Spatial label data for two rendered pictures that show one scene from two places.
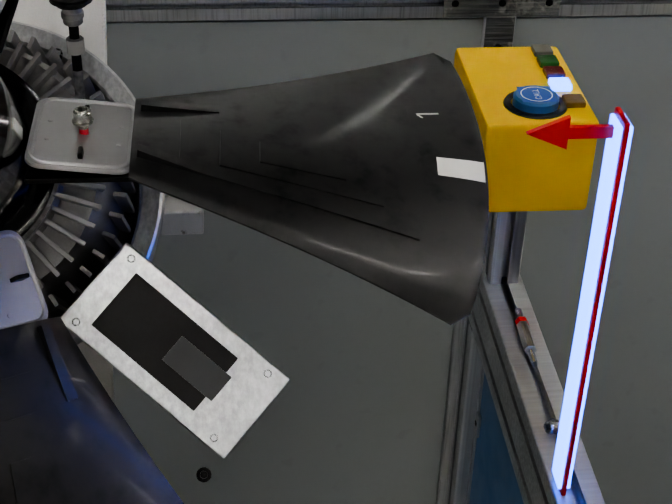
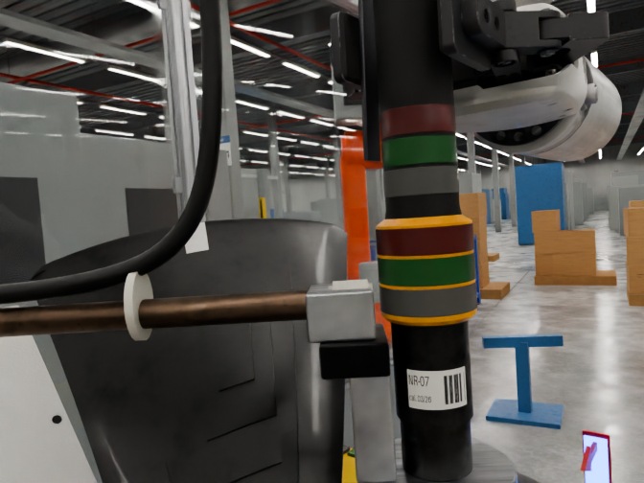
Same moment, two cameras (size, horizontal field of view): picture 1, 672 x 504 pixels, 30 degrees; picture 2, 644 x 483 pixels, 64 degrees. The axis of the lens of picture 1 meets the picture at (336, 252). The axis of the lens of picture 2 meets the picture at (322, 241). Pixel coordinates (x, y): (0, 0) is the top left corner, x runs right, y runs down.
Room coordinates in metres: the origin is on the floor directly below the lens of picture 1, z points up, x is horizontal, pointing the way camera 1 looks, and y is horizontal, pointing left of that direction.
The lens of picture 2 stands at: (0.57, 0.36, 1.43)
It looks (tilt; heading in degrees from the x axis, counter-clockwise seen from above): 3 degrees down; 314
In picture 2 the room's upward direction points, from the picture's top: 4 degrees counter-clockwise
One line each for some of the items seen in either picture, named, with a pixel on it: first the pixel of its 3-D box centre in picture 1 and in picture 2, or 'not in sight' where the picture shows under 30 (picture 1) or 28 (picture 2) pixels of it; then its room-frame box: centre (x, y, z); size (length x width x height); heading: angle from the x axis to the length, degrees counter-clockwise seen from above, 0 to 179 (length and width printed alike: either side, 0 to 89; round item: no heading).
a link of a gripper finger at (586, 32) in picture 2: not in sight; (540, 52); (0.67, 0.08, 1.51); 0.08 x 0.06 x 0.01; 160
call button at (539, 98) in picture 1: (535, 101); not in sight; (0.99, -0.17, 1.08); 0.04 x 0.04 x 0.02
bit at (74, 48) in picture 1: (76, 57); not in sight; (0.70, 0.16, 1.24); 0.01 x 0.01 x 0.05
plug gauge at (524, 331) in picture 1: (526, 336); not in sight; (0.92, -0.18, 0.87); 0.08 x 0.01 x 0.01; 4
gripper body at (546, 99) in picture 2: not in sight; (492, 79); (0.71, 0.05, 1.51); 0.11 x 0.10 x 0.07; 96
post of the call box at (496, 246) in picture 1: (507, 223); not in sight; (1.03, -0.16, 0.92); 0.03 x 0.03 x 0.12; 6
